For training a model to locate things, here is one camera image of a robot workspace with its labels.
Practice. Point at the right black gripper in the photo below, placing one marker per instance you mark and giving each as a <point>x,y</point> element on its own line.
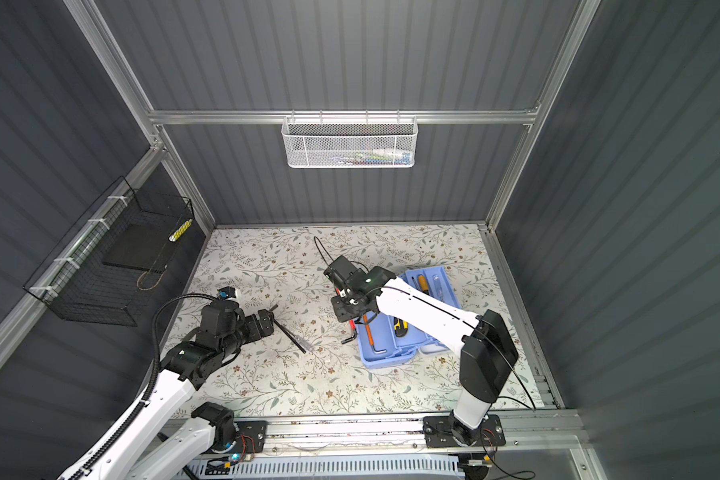
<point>340,314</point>

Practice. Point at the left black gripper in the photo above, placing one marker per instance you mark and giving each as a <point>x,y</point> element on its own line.
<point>256,332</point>

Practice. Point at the large black hex key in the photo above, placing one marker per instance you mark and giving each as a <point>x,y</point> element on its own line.
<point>292,338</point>

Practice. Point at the orange handled tool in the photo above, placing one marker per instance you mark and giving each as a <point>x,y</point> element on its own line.
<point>366,323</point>

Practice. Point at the white blue tool box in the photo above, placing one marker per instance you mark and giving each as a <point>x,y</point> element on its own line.
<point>389,341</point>

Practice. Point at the yellow black utility knife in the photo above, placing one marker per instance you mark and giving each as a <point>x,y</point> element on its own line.
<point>400,328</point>

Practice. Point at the black yellow screwdriver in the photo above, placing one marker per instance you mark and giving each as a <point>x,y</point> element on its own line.
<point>423,284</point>

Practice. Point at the red handled tool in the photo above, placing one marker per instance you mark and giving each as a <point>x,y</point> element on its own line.
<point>354,324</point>

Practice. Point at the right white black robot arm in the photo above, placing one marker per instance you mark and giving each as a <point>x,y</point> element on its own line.
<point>482,342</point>

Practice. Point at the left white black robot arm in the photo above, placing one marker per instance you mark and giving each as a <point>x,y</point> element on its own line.
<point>173,379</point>

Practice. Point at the clear small screwdriver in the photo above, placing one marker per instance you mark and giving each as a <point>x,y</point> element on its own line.
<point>438,286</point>

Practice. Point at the yellow tag in cage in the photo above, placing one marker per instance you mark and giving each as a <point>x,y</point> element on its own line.
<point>180,230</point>

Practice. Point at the black foam pad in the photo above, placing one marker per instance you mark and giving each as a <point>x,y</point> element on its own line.
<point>142,248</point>

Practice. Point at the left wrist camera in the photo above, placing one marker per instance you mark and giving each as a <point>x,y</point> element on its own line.
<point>227,293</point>

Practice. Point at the white vented cable duct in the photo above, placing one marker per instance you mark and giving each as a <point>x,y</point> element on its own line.
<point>404,466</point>

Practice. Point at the black wire cage basket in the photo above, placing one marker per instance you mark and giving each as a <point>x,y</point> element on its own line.
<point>108,271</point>

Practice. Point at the white wire mesh basket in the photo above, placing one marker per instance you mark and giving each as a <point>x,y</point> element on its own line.
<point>344,145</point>

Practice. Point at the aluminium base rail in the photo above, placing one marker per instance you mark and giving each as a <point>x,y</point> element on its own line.
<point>358,434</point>

